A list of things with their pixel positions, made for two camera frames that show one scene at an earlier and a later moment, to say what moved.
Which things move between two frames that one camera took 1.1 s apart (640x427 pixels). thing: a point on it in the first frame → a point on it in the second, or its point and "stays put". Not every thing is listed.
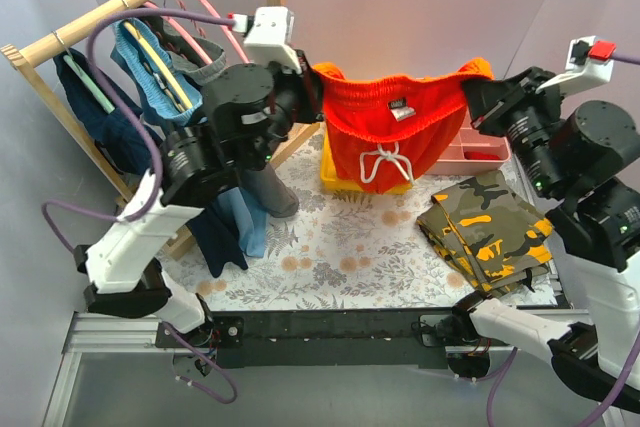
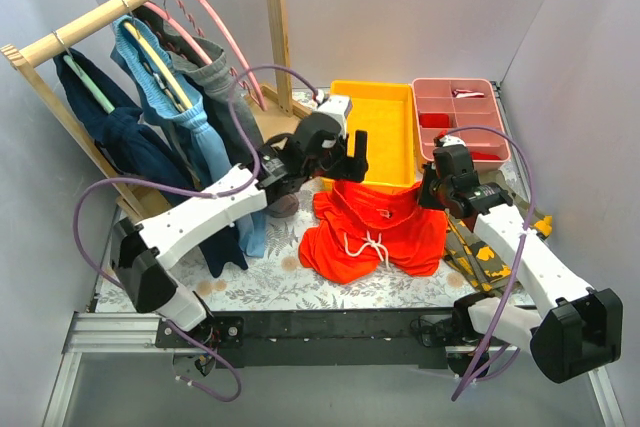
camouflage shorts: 489,233 stays put
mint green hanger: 89,84 stays put
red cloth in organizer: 469,155 stays put
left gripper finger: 312,90 → 357,170
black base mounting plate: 320,338 stays put
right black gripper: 489,110 → 429,195
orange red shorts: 383,134 → 359,227
